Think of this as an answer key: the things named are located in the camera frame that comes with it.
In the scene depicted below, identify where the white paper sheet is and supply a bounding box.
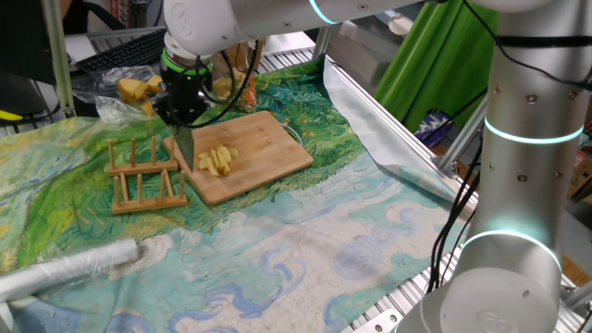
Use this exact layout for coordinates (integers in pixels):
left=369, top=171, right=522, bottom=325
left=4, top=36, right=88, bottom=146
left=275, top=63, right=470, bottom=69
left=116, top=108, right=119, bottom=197
left=64, top=34, right=96, bottom=64

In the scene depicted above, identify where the black keyboard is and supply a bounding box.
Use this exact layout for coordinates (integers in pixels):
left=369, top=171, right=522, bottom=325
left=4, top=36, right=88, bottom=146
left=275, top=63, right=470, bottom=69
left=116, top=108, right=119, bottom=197
left=76, top=27, right=168, bottom=71

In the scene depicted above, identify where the aluminium frame post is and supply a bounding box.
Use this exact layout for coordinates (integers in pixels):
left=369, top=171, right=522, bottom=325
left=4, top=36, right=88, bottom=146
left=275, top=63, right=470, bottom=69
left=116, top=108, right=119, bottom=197
left=437, top=96, right=487, bottom=179
left=40, top=0, right=78, bottom=122
left=312, top=25, right=335, bottom=62

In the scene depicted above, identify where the steel cleaver knife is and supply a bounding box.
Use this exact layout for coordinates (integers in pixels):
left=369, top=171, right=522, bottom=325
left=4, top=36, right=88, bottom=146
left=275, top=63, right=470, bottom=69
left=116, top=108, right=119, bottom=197
left=173, top=124, right=196, bottom=174

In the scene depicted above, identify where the small yellow potato scrap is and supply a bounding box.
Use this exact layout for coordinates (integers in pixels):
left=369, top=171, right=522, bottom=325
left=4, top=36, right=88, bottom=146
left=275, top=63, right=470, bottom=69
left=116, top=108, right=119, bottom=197
left=213, top=76, right=233, bottom=101

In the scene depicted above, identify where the yellow food block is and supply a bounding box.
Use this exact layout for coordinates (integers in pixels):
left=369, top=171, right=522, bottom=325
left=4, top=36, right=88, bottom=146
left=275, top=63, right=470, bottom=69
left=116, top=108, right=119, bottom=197
left=215, top=150, right=231, bottom=178

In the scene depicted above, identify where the grey metal box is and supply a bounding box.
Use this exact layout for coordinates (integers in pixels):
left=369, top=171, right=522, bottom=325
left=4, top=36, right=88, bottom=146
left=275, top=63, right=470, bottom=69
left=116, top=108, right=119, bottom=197
left=327, top=6, right=408, bottom=96

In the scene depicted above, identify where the cardboard box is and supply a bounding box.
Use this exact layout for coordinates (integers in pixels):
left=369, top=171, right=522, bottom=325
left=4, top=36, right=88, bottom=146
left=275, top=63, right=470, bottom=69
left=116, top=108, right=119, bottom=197
left=567, top=145, right=592, bottom=204

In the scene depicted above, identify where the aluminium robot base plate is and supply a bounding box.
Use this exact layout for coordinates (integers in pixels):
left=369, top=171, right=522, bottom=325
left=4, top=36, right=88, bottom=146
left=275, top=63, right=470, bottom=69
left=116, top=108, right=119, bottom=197
left=355, top=308, right=403, bottom=333

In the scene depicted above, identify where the yellow food chunks pile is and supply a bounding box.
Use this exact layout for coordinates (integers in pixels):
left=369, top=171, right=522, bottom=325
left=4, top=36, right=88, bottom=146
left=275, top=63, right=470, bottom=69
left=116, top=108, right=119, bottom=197
left=117, top=77, right=149, bottom=103

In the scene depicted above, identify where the plastic wrap roll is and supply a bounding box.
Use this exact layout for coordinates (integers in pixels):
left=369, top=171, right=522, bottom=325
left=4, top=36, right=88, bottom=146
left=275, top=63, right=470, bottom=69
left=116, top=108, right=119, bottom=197
left=0, top=237, right=140, bottom=304

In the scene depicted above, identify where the blue patterned bag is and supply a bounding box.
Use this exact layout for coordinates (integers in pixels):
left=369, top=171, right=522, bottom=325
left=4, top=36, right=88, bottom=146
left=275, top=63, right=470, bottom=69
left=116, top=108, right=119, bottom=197
left=413, top=109, right=452, bottom=149

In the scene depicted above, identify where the green fabric curtain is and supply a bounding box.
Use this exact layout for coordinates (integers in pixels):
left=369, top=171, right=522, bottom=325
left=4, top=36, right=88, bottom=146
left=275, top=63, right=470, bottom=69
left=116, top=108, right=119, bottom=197
left=373, top=0, right=500, bottom=133

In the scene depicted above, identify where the painted landscape tablecloth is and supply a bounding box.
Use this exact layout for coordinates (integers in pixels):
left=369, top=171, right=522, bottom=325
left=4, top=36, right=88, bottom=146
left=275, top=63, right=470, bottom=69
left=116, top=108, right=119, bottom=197
left=0, top=55, right=487, bottom=333

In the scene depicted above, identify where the wooden peg rack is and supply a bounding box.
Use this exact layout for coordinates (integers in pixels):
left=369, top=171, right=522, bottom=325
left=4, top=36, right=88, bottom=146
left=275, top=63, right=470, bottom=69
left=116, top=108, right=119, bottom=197
left=107, top=135, right=189, bottom=216

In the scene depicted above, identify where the bamboo cutting board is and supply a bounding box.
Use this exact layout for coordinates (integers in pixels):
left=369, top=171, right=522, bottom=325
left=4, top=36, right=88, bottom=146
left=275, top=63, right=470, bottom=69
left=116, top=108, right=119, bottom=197
left=163, top=109, right=315, bottom=207

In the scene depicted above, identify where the black monitor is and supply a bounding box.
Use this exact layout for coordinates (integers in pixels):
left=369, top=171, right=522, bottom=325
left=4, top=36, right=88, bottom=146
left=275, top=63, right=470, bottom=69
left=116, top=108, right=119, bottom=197
left=0, top=0, right=56, bottom=87

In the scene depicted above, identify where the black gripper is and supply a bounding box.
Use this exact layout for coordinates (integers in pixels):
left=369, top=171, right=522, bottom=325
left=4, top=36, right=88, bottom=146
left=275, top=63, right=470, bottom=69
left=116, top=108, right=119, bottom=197
left=151, top=71, right=210, bottom=129

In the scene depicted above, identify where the brown jar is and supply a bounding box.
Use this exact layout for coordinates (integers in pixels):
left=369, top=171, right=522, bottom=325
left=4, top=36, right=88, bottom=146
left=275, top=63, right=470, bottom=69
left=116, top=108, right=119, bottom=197
left=212, top=39, right=265, bottom=73

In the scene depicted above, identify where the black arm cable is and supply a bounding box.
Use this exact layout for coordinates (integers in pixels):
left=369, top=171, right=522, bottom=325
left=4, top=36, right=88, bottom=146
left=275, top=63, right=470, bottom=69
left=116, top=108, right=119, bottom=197
left=191, top=0, right=592, bottom=295

